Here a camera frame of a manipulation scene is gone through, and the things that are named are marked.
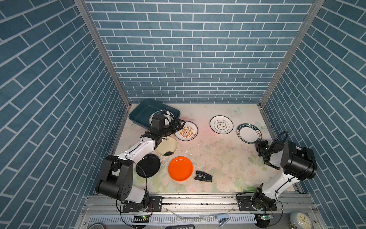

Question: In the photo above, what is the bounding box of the black plate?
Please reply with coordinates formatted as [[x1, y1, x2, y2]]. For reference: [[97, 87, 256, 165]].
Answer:
[[136, 154, 161, 178]]

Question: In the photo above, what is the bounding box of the aluminium front rail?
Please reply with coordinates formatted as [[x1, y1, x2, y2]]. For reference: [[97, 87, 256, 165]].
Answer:
[[75, 192, 326, 229]]

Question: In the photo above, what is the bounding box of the white plate cloud emblem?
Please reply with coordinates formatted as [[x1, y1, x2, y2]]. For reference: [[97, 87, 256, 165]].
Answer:
[[210, 115, 234, 135]]

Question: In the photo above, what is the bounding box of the white wall clock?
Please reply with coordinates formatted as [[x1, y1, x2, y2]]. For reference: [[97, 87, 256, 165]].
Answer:
[[290, 211, 313, 229]]

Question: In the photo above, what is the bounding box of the white plate orange sunburst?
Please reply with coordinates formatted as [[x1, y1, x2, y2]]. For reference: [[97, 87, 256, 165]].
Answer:
[[175, 121, 198, 141]]

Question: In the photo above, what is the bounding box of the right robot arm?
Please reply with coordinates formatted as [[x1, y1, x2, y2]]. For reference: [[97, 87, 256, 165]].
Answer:
[[251, 140, 317, 210]]

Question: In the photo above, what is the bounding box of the white plate lettered green rim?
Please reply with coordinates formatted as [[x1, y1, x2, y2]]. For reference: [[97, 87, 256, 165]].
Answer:
[[236, 123, 262, 145]]

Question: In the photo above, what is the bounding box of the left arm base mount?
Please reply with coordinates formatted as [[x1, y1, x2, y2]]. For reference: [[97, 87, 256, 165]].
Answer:
[[122, 196, 163, 213]]

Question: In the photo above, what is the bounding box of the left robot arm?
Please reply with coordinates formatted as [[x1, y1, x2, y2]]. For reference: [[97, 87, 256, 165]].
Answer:
[[95, 114, 185, 209]]

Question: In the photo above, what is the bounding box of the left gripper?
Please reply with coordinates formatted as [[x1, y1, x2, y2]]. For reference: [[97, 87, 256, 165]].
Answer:
[[159, 118, 185, 138]]

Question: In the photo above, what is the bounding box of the cream yellow plate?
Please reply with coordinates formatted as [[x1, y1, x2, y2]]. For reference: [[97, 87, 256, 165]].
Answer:
[[155, 137, 178, 156]]

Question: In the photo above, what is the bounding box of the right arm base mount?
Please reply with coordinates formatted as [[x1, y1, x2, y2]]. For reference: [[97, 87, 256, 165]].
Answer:
[[236, 194, 277, 211]]

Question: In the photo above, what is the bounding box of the teal plastic bin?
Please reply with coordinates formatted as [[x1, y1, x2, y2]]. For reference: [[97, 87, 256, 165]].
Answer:
[[129, 99, 181, 129]]

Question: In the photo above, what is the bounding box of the black stapler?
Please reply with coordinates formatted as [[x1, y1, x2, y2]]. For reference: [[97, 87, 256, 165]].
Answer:
[[194, 170, 213, 183]]

